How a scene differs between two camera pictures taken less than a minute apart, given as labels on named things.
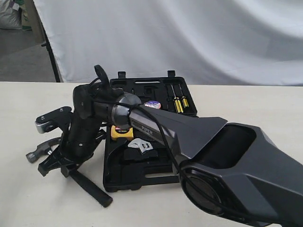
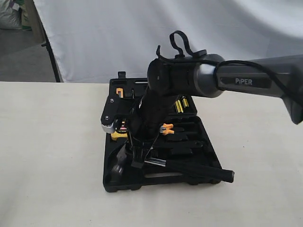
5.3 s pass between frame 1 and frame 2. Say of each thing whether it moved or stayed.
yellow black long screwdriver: stayed
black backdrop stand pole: stayed
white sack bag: stayed
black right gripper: moved
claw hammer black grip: moved
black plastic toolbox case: stayed
